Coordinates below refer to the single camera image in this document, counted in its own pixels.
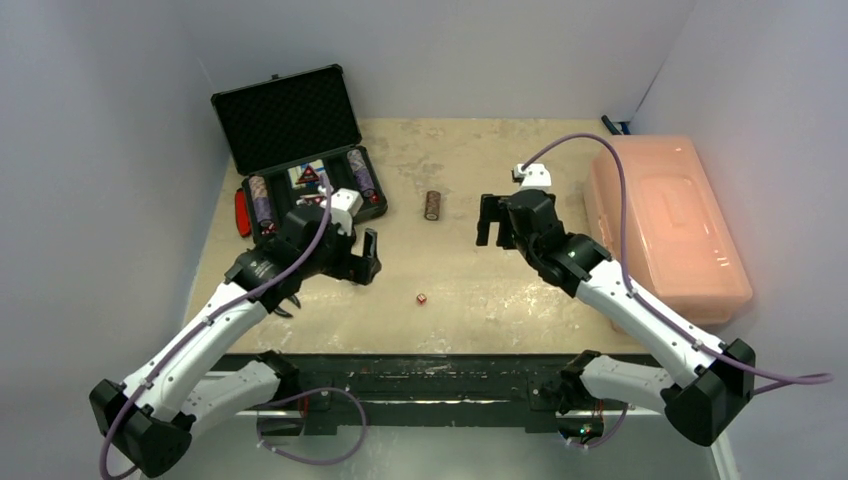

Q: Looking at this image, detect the blue clamp at wall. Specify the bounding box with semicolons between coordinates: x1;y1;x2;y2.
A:
600;115;630;135

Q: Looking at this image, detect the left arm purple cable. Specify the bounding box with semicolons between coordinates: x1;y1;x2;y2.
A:
99;173;334;480

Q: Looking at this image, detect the black poker set case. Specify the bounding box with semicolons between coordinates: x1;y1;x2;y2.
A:
210;64;388;241

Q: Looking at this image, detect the brown poker chip stack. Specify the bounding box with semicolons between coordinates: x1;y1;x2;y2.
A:
424;190;442;221

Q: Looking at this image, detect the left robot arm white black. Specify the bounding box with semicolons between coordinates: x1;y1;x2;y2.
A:
89;206;381;479

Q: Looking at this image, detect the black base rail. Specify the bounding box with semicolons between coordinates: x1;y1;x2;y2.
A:
225;352;670;439

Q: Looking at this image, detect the purple poker chip stack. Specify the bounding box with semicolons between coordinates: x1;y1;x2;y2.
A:
354;168;375;197

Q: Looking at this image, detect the blue orange chip stack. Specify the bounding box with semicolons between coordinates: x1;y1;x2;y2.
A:
347;149;367;173

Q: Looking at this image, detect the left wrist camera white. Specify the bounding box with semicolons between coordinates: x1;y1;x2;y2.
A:
329;188;363;224

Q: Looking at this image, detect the pink translucent plastic storage box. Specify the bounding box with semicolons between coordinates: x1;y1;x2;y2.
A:
584;135;752;326

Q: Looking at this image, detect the card deck upper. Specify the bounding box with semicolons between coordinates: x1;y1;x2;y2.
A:
287;159;326;190

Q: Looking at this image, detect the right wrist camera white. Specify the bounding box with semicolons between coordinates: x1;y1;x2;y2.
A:
511;163;552;192

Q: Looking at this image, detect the pink chip stack in case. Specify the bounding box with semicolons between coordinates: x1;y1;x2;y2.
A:
248;176;273;228

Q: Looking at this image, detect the red black handled tool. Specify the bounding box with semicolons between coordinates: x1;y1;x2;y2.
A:
234;188;252;238

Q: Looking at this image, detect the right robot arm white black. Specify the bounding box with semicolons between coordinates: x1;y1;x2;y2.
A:
476;189;756;446

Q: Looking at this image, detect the card deck lower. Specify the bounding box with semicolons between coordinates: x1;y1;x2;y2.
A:
295;192;327;206

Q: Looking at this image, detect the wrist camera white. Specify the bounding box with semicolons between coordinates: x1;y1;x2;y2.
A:
511;163;552;192
329;188;363;224

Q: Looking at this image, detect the card deck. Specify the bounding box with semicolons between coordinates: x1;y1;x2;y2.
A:
295;192;327;206
287;159;326;190

